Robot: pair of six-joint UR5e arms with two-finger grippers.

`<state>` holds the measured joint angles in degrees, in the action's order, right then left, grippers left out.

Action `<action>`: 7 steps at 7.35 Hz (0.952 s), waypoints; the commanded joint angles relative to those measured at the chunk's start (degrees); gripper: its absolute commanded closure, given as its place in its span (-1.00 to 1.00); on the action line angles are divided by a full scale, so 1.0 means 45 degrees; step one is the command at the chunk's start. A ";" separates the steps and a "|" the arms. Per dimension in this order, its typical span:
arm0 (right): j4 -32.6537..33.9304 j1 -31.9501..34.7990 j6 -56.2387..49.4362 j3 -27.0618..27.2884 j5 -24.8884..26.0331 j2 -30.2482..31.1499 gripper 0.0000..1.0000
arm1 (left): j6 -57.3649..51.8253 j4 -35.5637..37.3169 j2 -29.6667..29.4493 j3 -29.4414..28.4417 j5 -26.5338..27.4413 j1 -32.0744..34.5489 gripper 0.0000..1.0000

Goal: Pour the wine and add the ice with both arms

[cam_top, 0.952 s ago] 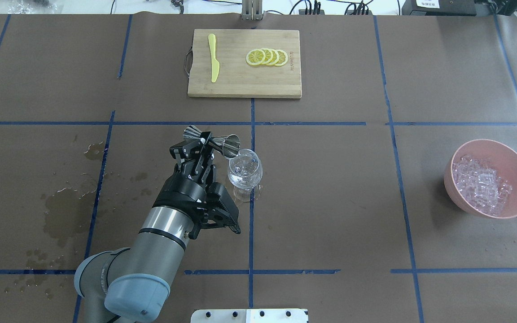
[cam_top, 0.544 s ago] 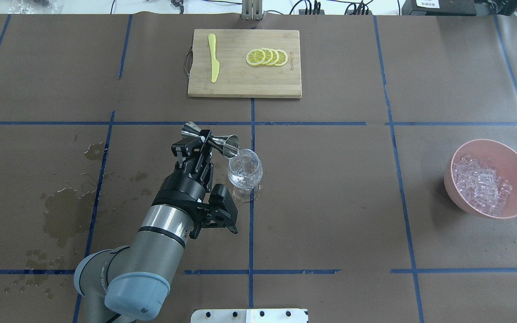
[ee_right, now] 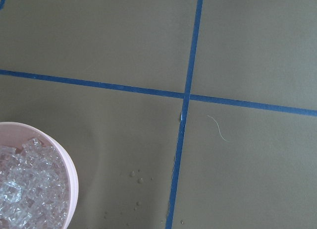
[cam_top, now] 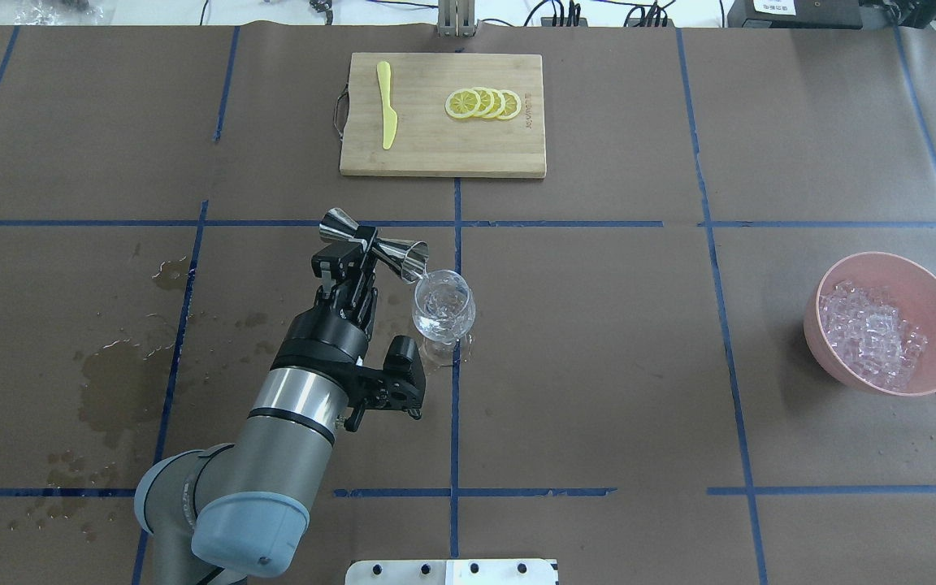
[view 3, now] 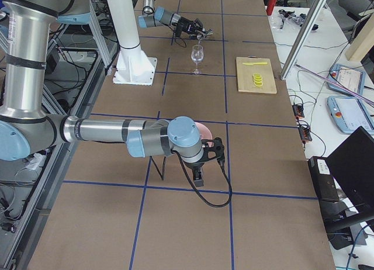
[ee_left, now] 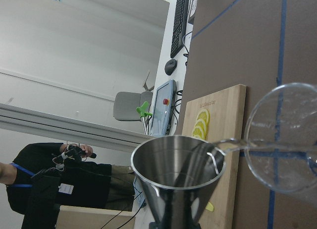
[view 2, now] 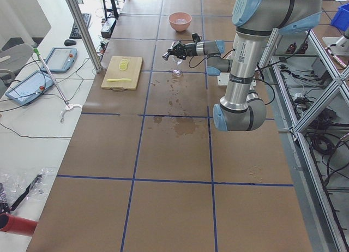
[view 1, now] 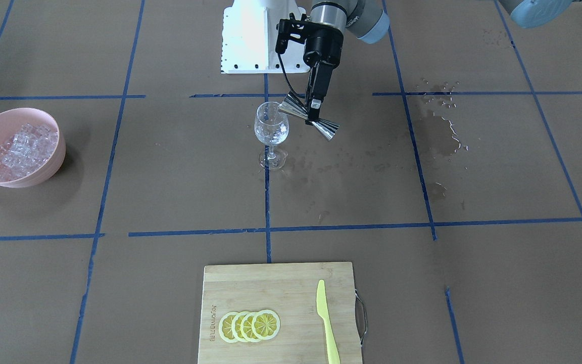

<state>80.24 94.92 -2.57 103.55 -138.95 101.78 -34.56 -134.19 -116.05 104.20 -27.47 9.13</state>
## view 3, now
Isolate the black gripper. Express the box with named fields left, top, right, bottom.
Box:
left=185, top=162, right=204, bottom=187
left=175, top=18, right=213, bottom=36

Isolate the steel double jigger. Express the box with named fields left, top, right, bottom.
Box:
left=196, top=29, right=213, bottom=41

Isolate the clear wine glass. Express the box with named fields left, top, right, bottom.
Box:
left=191, top=44, right=204, bottom=75

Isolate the pink bowl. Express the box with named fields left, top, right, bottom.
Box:
left=195, top=122, right=213, bottom=140

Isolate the yellow plastic knife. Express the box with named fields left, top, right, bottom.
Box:
left=242, top=61, right=268, bottom=66

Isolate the bamboo cutting board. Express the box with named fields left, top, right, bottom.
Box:
left=236, top=57, right=277, bottom=94

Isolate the red cylinder bottle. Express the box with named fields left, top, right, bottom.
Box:
left=266, top=0, right=277, bottom=16

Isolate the clear plastic bag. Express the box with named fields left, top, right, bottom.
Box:
left=269, top=9, right=307, bottom=30

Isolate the grey office chair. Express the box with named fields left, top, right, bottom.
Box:
left=338, top=0, right=373, bottom=33

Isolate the black monitor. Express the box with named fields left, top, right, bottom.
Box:
left=325, top=126, right=373, bottom=233

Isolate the silver reacher grabber stick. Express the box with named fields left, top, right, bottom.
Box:
left=294, top=64, right=374, bottom=106

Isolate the blue teach pendant far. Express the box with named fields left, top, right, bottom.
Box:
left=327, top=64, right=366, bottom=95

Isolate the blue teach pendant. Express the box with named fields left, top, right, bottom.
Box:
left=327, top=96, right=373, bottom=134
left=327, top=64, right=366, bottom=95

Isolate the light wooden plank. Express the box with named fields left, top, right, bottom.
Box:
left=345, top=9, right=374, bottom=62

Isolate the blue teach pendant near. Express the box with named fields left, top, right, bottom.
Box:
left=327, top=96, right=373, bottom=134

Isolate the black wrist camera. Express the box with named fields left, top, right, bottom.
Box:
left=200, top=137, right=226, bottom=167

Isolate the white pedestal column base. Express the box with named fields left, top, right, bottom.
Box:
left=107, top=0, right=157, bottom=86

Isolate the aluminium frame post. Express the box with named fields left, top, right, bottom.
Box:
left=280, top=0, right=326, bottom=80

